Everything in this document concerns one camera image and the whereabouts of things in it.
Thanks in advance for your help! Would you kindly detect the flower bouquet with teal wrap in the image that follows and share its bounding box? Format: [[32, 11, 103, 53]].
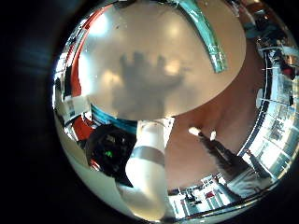
[[176, 0, 229, 75]]

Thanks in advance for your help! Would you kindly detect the black round unit, green light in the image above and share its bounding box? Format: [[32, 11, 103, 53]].
[[85, 124, 138, 189]]

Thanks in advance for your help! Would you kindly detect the red chair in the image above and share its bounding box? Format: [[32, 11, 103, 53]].
[[72, 116, 95, 142]]

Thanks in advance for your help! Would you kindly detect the white box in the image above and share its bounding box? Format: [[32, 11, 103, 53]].
[[61, 94, 92, 123]]

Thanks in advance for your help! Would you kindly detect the white desk with red item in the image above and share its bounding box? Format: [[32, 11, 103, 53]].
[[168, 175, 230, 219]]

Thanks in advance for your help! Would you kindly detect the person in dark trousers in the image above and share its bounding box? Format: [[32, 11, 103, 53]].
[[188, 125, 277, 200]]

